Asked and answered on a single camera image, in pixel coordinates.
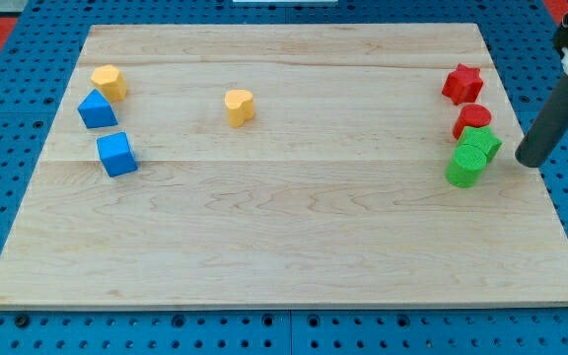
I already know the green star block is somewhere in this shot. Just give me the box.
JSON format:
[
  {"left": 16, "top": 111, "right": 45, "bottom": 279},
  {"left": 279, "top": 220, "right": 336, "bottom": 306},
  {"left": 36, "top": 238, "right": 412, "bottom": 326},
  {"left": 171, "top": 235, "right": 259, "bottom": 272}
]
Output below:
[{"left": 458, "top": 125, "right": 503, "bottom": 163}]

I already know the red star block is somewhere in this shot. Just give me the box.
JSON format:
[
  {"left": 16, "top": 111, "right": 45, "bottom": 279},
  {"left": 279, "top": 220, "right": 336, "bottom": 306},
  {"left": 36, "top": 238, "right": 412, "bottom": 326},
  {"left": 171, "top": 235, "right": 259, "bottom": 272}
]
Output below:
[{"left": 442, "top": 63, "right": 483, "bottom": 106}]

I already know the yellow heart block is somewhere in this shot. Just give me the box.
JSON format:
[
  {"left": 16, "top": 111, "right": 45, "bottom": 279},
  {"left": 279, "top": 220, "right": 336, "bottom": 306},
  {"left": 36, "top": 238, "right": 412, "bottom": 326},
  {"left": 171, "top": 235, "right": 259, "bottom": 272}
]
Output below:
[{"left": 224, "top": 89, "right": 255, "bottom": 128}]

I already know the wooden board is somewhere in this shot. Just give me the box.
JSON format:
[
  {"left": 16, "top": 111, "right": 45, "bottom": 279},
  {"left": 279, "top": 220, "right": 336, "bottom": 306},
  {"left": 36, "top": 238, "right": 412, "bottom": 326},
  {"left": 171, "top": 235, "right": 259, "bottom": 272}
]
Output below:
[{"left": 0, "top": 23, "right": 568, "bottom": 311}]

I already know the blue cube block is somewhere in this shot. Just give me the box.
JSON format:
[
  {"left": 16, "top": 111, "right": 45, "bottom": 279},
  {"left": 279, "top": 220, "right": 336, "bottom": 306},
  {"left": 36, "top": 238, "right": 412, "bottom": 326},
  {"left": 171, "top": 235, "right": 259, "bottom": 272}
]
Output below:
[{"left": 97, "top": 132, "right": 138, "bottom": 178}]

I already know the green cylinder block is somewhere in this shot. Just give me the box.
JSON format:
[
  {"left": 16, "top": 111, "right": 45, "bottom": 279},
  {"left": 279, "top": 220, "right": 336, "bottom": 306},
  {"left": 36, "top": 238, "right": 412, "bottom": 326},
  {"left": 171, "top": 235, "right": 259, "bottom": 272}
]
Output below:
[{"left": 445, "top": 145, "right": 487, "bottom": 188}]

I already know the red cylinder block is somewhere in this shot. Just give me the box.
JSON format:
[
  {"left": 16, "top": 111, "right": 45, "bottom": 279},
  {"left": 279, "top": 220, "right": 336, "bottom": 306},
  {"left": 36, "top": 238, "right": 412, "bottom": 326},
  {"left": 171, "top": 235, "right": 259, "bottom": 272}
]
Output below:
[{"left": 452, "top": 104, "right": 492, "bottom": 140}]

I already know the yellow hexagon block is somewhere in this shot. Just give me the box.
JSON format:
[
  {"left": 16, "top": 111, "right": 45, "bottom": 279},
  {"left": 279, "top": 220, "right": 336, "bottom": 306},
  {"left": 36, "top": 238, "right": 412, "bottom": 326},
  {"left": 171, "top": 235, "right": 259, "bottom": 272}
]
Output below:
[{"left": 91, "top": 64, "right": 127, "bottom": 103}]

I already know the blue triangle block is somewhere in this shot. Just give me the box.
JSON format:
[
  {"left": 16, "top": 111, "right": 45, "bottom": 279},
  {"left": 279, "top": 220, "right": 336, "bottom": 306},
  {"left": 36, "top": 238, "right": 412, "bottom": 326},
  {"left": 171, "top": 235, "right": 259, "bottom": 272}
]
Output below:
[{"left": 77, "top": 89, "right": 117, "bottom": 129}]

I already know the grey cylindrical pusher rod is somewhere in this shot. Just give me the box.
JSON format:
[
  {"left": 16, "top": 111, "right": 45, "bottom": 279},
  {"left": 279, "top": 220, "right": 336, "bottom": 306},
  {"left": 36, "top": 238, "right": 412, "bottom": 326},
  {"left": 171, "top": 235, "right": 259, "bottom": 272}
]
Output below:
[{"left": 515, "top": 74, "right": 568, "bottom": 168}]

